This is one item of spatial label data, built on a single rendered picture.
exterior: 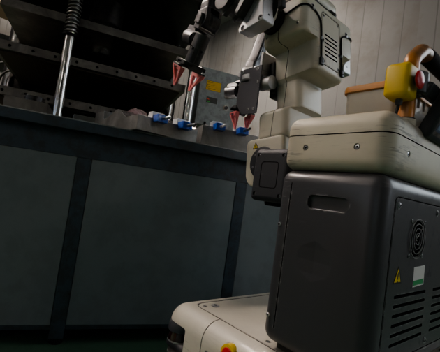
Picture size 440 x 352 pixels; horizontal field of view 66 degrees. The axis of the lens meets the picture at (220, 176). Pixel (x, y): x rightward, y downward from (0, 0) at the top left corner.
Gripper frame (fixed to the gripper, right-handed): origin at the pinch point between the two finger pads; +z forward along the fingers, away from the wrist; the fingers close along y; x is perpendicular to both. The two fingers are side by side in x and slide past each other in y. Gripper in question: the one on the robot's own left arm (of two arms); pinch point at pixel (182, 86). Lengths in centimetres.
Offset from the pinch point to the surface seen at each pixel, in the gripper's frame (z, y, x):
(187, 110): 21, -51, -69
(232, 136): 11.6, -29.1, 5.8
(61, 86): 36, 18, -92
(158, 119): 13.3, 7.6, 6.5
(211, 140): 16.2, -20.5, 4.6
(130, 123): 19.8, 13.8, -0.2
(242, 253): 53, -39, 33
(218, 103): 11, -78, -78
